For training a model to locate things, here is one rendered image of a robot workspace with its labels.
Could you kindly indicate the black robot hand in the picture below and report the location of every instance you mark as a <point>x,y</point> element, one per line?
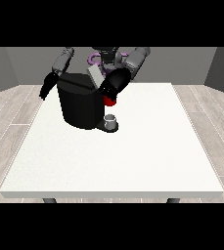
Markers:
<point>49,84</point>
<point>116,82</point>

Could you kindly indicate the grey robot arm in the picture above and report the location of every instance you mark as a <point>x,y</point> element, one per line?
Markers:
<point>63,61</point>
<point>137,61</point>

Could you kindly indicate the red pod holder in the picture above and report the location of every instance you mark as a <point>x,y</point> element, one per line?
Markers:
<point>110,101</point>

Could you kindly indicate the pale grey machine lid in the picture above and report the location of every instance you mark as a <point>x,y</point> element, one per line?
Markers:
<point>95,74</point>

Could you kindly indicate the black coffee machine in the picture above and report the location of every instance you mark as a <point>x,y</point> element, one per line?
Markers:
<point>79,104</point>

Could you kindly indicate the grey robot trunk purple rings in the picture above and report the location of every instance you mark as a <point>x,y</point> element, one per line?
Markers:
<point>106,59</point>

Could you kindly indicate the small grey cup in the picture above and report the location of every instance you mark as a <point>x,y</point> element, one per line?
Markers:
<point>110,121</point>

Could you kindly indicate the dark table leg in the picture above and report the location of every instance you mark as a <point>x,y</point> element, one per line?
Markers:
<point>173,200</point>
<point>49,200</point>

